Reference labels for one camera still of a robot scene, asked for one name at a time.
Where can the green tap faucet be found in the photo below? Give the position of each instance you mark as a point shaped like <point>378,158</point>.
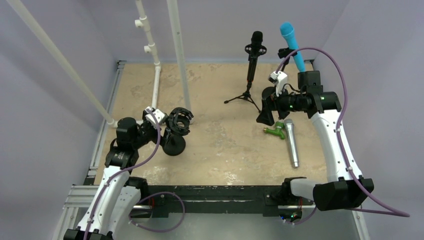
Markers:
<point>278,130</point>

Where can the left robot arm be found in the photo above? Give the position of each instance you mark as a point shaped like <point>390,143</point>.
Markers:
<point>118,191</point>

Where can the black shock-mount round-base stand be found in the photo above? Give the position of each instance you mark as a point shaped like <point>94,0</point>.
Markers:
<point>177,126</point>

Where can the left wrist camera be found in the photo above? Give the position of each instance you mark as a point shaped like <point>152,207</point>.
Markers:
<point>154,115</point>

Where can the black tripod mic stand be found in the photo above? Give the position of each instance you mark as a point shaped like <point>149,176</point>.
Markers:
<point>246,95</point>

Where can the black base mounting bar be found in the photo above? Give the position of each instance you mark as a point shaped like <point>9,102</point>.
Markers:
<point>158,201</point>

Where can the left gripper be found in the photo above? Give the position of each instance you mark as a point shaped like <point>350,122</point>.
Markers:
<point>144,119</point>

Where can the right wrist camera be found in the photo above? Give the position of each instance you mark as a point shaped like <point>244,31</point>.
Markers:
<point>279,79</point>

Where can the black microphone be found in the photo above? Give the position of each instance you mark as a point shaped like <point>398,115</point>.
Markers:
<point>254,51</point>

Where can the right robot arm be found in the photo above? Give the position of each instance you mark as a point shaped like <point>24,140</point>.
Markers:
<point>345,184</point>

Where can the silver grey microphone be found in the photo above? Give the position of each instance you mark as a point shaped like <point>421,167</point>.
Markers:
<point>292,145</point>

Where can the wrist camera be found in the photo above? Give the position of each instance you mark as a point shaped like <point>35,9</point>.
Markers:
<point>279,79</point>
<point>154,115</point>

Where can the blue microphone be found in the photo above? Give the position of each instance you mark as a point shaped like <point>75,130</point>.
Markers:
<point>287,31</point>

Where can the white PVC pipe frame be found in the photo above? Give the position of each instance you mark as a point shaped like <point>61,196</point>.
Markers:
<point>142,22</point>

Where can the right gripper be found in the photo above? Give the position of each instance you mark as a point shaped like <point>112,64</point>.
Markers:
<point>274,103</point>

